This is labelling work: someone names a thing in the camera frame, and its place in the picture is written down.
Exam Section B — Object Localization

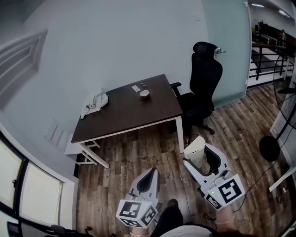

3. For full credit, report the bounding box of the white plastic item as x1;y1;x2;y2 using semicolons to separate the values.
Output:
183;136;206;169

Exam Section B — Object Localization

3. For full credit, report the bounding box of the dark framed window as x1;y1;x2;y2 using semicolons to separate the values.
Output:
0;136;75;230

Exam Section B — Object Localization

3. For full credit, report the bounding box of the frosted glass door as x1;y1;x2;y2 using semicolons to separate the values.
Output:
200;0;253;110

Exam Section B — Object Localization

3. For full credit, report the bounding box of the thin black floor cable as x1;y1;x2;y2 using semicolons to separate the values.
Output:
232;160;278;214

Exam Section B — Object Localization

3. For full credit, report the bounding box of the person's black trouser leg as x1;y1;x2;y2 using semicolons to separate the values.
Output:
149;204;185;237

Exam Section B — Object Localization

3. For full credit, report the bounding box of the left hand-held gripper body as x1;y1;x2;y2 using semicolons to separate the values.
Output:
115;182;160;229

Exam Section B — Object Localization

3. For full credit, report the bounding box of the crumpled white cloth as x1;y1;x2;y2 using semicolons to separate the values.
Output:
80;88;109;120

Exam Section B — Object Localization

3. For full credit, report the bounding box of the person's dark shoe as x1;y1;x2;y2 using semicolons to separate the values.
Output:
166;198;179;209

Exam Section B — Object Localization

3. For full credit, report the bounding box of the black metal railing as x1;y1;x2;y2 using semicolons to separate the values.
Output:
248;42;296;82

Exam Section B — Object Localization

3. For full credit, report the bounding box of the white wall vent panel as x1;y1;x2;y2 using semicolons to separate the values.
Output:
43;118;65;147

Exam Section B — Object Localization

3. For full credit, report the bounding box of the grey panelled door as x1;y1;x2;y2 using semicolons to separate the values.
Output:
0;28;49;110

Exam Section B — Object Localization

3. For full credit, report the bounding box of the black standing fan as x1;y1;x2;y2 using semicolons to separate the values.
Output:
259;43;296;163

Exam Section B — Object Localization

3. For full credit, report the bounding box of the white flat board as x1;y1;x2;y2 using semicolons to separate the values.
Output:
269;165;296;192

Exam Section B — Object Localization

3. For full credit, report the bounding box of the person's left forearm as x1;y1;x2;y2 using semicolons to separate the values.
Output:
129;226;149;237

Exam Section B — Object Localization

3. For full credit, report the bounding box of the person's light shirt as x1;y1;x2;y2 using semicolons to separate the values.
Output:
159;222;218;237

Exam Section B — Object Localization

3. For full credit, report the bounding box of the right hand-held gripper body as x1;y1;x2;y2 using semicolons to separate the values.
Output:
196;170;246;212

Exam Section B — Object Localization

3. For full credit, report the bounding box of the dark wooden table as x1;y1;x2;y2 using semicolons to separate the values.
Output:
70;74;185;168

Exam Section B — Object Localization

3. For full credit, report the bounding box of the black office chair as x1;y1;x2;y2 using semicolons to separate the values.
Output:
170;41;224;144

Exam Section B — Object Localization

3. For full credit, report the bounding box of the person's right forearm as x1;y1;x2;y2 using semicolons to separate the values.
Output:
214;205;236;225

